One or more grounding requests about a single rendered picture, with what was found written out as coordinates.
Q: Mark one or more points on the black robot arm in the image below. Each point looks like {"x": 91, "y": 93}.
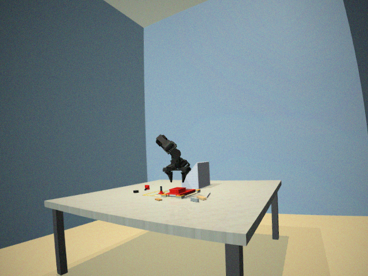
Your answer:
{"x": 170, "y": 148}

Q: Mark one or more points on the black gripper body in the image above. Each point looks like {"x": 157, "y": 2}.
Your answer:
{"x": 183, "y": 169}

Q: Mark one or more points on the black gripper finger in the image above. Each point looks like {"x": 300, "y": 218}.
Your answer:
{"x": 184, "y": 174}
{"x": 169, "y": 174}

